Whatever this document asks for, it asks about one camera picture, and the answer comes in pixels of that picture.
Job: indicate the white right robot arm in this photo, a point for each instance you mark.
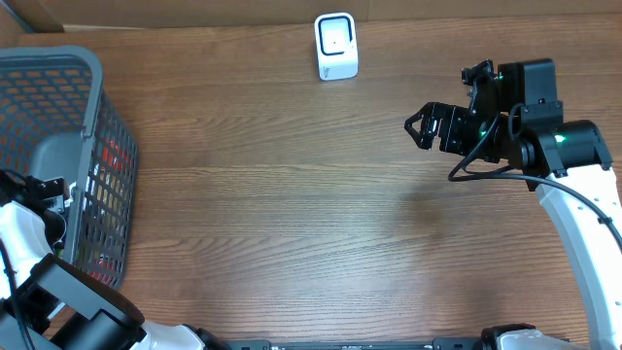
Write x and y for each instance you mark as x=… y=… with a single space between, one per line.
x=514 y=129

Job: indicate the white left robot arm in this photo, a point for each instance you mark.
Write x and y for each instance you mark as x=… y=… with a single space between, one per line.
x=48 y=303

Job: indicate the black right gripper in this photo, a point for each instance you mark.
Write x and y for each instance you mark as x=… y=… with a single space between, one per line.
x=451 y=118

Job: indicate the white barcode scanner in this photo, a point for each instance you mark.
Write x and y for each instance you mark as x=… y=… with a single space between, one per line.
x=336 y=46

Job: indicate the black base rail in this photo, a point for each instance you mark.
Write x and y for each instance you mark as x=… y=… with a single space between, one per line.
x=439 y=343

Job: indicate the grey plastic shopping basket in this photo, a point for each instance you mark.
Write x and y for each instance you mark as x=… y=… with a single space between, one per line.
x=54 y=110

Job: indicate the orange pasta packet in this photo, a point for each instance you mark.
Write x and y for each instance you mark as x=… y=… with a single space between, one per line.
x=107 y=213

